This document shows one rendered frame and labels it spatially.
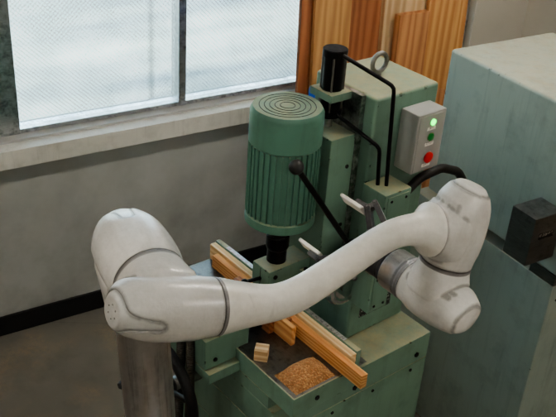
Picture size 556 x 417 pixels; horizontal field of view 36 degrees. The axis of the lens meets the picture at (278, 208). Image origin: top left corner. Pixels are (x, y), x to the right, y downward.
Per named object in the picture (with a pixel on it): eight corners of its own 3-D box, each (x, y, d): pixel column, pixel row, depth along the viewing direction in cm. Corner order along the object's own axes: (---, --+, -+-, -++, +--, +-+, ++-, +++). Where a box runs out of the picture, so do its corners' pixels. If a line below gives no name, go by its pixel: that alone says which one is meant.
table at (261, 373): (128, 305, 241) (127, 287, 238) (218, 270, 258) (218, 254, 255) (261, 436, 201) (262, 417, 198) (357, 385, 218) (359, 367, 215)
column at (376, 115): (294, 299, 254) (314, 69, 218) (349, 275, 267) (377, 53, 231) (345, 340, 240) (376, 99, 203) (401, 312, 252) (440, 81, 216)
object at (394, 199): (357, 234, 222) (363, 183, 214) (381, 224, 227) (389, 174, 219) (380, 249, 216) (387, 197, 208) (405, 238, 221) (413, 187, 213)
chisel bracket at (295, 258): (251, 287, 227) (252, 260, 223) (292, 270, 235) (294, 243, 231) (268, 301, 222) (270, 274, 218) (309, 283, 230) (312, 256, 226)
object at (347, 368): (212, 266, 249) (212, 255, 247) (218, 265, 250) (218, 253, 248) (360, 389, 208) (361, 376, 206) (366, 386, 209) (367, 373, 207)
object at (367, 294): (343, 296, 230) (347, 259, 224) (362, 288, 234) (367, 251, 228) (367, 314, 224) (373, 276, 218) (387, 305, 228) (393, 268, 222)
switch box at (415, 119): (392, 165, 219) (401, 107, 210) (419, 156, 224) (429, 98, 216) (410, 175, 215) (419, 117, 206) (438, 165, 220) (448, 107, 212)
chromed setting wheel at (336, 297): (319, 308, 226) (324, 268, 219) (354, 292, 232) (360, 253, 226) (328, 313, 224) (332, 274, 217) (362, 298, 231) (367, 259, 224)
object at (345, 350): (209, 258, 253) (209, 243, 250) (215, 256, 254) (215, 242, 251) (348, 371, 213) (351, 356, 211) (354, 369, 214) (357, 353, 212)
